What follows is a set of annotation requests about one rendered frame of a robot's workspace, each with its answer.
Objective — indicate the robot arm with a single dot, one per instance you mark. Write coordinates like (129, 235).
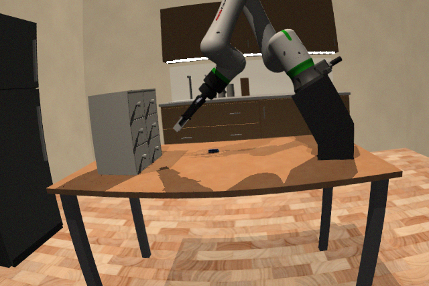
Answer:
(282, 51)

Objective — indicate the grey small chest of drawers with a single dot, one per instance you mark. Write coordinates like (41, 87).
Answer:
(111, 132)

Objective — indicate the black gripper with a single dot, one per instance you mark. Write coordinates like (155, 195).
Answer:
(198, 102)

